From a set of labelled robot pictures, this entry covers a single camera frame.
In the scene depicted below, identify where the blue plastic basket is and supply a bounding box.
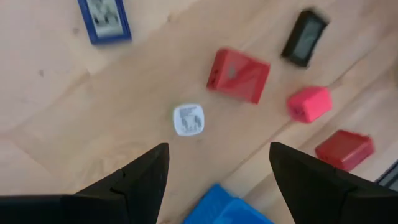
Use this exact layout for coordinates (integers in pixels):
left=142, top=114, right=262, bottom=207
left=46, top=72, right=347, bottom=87
left=182, top=183, right=274, bottom=224

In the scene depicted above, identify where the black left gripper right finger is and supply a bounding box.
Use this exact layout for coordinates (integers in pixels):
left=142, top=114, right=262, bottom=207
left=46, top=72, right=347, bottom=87
left=269, top=141, right=398, bottom=224

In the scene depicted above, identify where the dark blue digital thermometer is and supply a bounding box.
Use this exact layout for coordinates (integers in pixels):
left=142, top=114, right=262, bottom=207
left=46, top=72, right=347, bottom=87
left=76, top=0, right=132, bottom=45

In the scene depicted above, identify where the pink wall charger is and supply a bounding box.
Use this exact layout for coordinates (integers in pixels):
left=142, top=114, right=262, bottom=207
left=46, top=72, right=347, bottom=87
left=285, top=86, right=333, bottom=124

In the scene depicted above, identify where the small white wall charger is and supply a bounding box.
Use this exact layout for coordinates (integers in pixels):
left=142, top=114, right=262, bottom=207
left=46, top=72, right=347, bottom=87
left=172, top=103, right=206, bottom=137

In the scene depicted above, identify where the red square wall charger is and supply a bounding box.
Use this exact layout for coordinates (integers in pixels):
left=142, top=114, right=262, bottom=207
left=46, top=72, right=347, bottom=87
left=206, top=47, right=271, bottom=105

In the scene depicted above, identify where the dark red wall charger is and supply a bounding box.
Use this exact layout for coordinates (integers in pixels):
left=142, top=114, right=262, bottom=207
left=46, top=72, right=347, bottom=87
left=315, top=129, right=376, bottom=172

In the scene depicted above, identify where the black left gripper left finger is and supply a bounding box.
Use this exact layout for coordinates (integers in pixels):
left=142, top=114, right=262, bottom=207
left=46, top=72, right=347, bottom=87
left=0, top=142, right=170, bottom=224

